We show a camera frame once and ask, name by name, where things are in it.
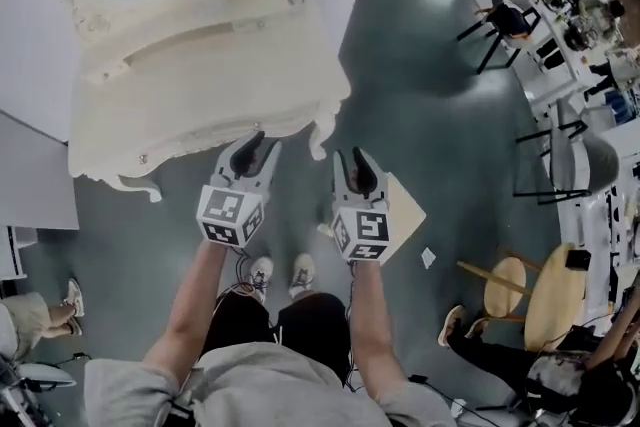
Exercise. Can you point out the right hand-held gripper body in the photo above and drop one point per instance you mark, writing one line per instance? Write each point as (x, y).
(367, 230)

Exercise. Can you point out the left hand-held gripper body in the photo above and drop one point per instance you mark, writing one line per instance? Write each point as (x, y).
(225, 210)

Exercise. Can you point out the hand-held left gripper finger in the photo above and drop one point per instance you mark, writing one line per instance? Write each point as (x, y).
(267, 170)
(230, 160)

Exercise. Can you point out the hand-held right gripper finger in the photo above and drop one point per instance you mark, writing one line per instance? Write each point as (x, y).
(341, 180)
(377, 187)

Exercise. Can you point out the cream upholstered stool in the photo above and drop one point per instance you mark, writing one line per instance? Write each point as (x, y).
(405, 210)

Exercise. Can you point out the cream ornate dressing table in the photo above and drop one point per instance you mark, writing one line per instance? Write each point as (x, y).
(200, 80)

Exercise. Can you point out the person's right forearm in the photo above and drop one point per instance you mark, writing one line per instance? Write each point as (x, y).
(370, 325)

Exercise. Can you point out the person's left forearm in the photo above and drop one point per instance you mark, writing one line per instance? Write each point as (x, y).
(187, 305)

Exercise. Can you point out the round wooden stool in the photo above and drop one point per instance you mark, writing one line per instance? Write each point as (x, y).
(505, 287)

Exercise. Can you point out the white paper scrap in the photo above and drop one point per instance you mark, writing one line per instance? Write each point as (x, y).
(428, 258)

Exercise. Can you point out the person's left sneaker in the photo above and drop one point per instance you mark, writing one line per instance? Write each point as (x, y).
(261, 275)

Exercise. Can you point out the person's sneaker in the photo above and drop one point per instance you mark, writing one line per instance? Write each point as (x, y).
(261, 275)
(302, 272)

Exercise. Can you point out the person's right sneaker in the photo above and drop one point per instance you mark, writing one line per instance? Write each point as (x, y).
(302, 272)

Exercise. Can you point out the person's black shorts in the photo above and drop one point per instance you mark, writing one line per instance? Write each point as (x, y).
(310, 325)

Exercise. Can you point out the person's grey shirt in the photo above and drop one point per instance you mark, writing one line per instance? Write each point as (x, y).
(280, 390)

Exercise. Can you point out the grey chair black legs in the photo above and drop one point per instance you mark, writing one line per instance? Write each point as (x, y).
(572, 165)
(510, 22)

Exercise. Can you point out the round wooden table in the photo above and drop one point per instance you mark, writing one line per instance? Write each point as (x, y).
(550, 305)

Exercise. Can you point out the white long table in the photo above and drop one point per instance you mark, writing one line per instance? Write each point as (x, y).
(560, 80)

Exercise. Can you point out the small black box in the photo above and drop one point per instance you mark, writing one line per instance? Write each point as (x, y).
(577, 260)

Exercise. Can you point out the white low cabinet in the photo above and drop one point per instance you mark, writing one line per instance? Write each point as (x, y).
(15, 250)

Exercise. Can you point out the white rounded machine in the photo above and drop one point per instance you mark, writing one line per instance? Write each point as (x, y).
(45, 374)

